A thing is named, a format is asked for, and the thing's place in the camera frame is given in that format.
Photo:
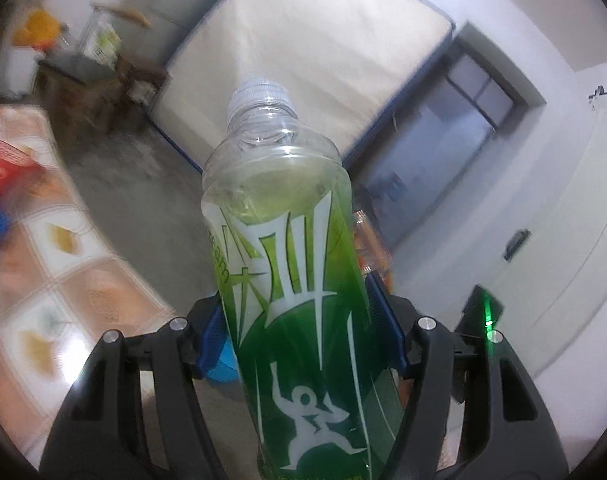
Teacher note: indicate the green plastic bottle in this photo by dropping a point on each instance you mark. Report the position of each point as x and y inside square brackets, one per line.
[278, 205]

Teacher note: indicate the patterned table cover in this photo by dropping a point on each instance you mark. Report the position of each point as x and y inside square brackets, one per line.
[61, 287]

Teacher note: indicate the wooden chair black seat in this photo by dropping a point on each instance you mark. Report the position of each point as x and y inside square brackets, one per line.
[76, 90]

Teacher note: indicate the red colourful snack bag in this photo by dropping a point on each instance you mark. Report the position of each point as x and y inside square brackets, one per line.
[18, 173]

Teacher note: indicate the white door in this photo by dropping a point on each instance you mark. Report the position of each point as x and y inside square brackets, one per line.
[557, 282]

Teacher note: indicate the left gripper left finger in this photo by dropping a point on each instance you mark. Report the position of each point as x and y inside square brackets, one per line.
[134, 413]

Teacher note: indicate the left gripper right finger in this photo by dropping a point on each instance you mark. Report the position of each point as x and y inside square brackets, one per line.
[501, 430]

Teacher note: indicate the yellow plastic bag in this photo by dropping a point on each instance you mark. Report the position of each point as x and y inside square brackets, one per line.
[39, 32]

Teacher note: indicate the blue mesh trash basket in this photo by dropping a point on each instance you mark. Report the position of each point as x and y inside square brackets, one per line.
[224, 370]

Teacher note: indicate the dark doorway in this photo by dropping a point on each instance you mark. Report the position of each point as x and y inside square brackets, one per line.
[470, 94]

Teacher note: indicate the white mattress blue trim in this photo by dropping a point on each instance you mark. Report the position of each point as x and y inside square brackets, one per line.
[345, 63]

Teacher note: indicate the dark wooden stool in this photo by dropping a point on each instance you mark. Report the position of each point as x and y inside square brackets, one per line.
[134, 71]

